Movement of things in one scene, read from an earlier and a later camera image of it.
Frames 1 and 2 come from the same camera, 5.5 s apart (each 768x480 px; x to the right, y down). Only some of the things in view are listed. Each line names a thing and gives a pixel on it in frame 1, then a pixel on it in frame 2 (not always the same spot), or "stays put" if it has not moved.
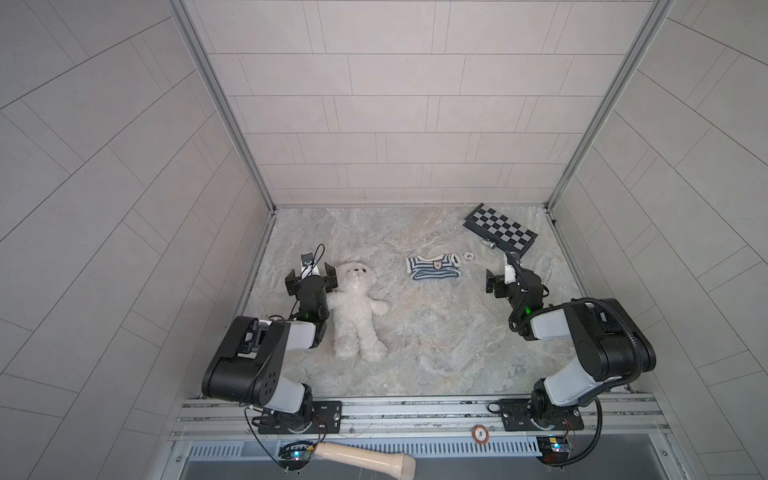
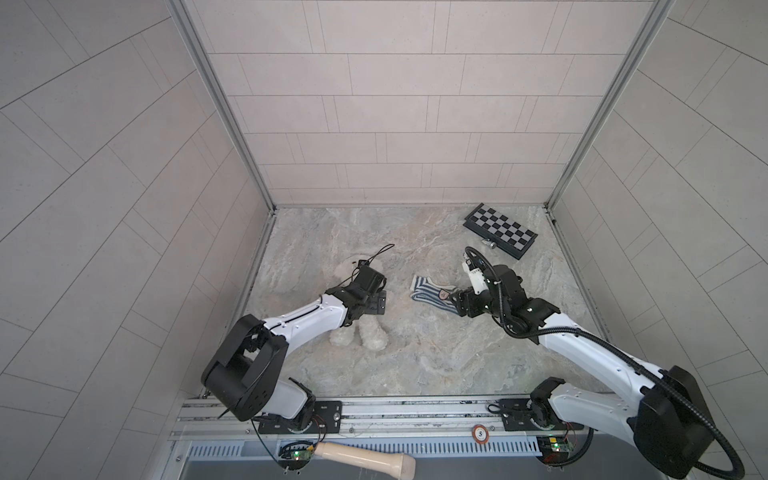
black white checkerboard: (500, 229) stays put
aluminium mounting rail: (609, 418) stays put
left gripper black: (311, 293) to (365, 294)
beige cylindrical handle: (398, 464) stays put
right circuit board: (554, 450) stays put
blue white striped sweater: (444, 266) to (428, 291)
